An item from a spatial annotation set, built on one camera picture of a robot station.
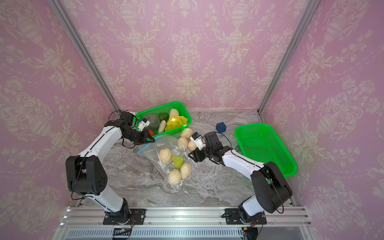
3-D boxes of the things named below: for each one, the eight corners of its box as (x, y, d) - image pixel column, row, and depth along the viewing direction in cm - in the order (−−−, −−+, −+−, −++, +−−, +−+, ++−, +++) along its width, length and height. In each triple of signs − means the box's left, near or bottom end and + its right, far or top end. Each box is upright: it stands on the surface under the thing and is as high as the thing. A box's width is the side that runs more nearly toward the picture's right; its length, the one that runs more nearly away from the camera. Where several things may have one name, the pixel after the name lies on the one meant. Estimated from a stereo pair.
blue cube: (219, 134, 109) (219, 130, 105) (215, 128, 113) (215, 123, 109) (226, 132, 110) (227, 127, 107) (222, 125, 114) (222, 121, 110)
